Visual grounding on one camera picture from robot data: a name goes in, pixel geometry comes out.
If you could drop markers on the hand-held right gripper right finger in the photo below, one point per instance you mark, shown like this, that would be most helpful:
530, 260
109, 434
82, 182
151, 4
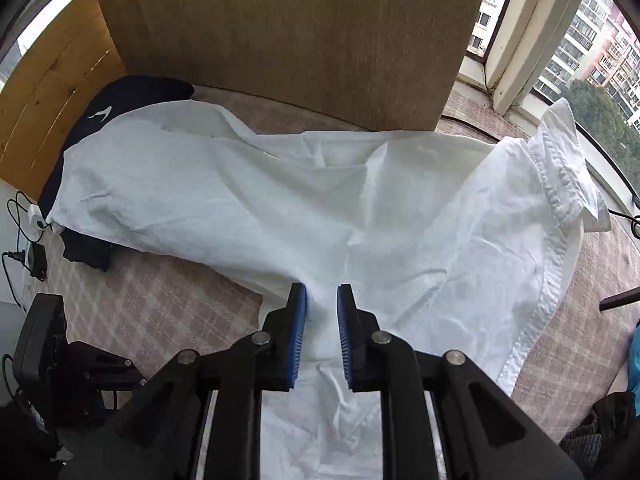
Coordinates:
344, 340

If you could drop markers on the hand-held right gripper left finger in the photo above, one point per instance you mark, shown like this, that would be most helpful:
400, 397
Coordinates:
299, 335

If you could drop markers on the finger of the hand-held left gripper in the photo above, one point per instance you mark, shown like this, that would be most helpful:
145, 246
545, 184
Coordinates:
105, 370

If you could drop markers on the white button shirt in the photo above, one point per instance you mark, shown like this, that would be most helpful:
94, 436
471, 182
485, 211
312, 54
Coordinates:
300, 200

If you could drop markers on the black power adapter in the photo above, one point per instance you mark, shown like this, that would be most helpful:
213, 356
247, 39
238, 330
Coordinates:
37, 262

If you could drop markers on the white charger plug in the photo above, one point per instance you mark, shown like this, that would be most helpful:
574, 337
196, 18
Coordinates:
36, 217

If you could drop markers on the yellow pine panel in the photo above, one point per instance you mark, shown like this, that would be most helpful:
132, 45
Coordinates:
50, 110

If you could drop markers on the navy garment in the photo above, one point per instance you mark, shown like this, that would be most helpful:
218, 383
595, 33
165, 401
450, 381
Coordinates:
125, 92

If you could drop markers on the black tripod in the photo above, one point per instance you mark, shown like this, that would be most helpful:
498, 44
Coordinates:
622, 300

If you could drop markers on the dark brown garment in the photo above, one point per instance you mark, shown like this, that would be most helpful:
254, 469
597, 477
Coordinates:
617, 420

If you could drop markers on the blue cloth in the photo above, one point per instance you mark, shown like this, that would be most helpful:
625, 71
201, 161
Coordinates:
635, 355

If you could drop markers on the brown cardboard board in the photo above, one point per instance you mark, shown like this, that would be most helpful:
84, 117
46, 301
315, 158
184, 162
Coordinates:
300, 35

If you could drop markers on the white window frame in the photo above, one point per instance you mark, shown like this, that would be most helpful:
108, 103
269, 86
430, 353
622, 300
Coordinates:
525, 35

